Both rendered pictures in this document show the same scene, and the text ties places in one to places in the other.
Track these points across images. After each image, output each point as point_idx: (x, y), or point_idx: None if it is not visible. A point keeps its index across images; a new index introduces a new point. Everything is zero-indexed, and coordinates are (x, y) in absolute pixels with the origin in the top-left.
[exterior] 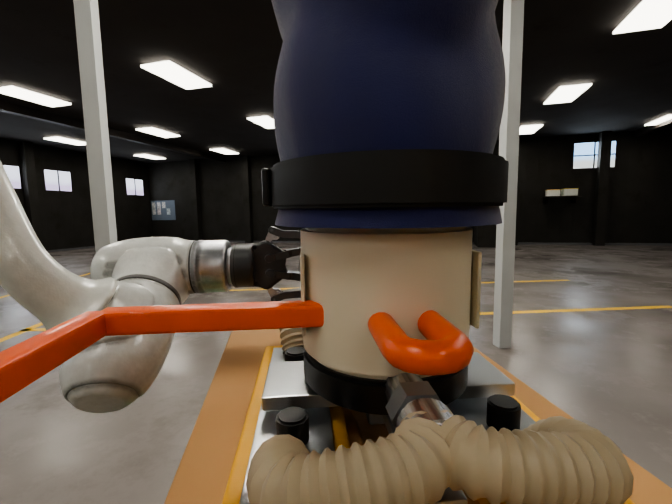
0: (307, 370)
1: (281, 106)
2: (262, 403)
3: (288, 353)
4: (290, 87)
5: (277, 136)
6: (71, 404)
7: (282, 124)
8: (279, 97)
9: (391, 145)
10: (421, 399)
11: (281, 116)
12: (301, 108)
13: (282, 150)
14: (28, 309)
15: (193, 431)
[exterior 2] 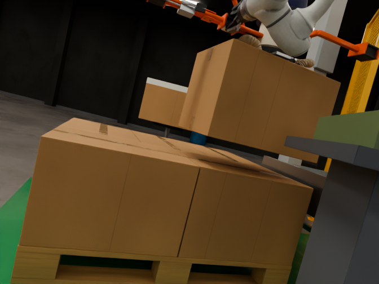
0: (283, 53)
1: (304, 2)
2: (290, 57)
3: (270, 50)
4: (306, 2)
5: (299, 4)
6: (307, 50)
7: (302, 5)
8: (304, 0)
9: None
10: (293, 57)
11: (303, 3)
12: (305, 7)
13: (299, 8)
14: (321, 17)
15: (292, 62)
